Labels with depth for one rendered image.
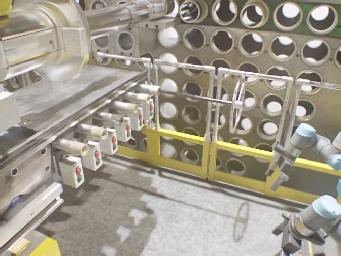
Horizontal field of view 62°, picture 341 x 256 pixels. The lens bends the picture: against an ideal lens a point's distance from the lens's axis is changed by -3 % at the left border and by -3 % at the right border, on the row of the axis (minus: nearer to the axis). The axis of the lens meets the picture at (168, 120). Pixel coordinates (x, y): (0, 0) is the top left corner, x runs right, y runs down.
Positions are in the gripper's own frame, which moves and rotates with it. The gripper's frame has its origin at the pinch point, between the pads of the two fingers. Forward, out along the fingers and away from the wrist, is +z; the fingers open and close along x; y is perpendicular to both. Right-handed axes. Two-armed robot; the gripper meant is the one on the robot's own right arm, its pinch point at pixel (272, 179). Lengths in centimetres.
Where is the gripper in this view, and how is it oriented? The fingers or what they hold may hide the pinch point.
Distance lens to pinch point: 153.7
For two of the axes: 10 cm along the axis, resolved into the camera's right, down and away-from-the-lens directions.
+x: 1.4, -3.4, 9.3
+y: 9.0, 4.4, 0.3
